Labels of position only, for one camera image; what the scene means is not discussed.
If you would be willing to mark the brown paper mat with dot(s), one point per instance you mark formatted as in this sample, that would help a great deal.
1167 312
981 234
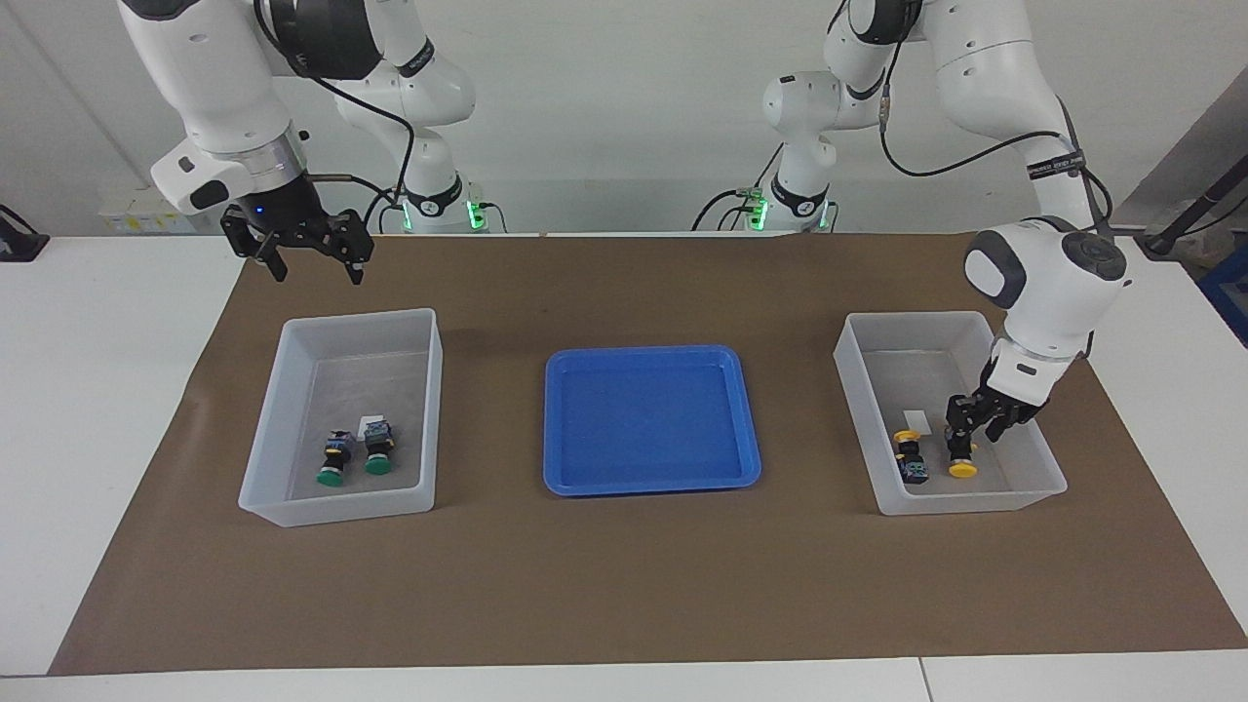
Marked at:
634 585

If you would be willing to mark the black clamp base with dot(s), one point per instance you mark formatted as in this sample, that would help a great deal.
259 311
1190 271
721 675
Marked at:
19 244

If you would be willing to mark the blue crate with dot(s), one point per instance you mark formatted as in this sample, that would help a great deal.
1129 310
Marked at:
1228 292

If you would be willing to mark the white power strip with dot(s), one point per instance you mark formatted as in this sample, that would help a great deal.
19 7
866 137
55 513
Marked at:
136 219

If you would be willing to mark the green push button switch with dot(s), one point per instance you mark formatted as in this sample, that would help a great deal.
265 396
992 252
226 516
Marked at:
330 478
378 465

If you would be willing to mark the blue plastic tray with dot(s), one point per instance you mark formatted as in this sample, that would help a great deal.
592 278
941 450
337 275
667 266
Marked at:
648 419

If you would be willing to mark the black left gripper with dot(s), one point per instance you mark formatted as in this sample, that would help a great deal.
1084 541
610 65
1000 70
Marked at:
993 390

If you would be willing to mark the small white label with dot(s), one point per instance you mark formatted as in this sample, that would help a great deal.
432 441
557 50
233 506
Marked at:
916 419
368 423

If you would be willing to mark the black tripod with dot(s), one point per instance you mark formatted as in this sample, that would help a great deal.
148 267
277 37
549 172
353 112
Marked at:
1185 210

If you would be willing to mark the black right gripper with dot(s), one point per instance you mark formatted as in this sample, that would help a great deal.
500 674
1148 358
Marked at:
283 210

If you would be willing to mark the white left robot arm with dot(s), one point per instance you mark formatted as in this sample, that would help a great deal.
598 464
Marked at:
985 68

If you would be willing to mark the yellow push button switch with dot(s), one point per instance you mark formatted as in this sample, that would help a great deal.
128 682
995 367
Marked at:
963 471
913 458

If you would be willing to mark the translucent white plastic box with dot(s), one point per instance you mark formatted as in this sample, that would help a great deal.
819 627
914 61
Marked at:
926 375
341 390

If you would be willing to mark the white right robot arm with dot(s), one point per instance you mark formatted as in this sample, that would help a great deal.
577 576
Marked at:
224 88

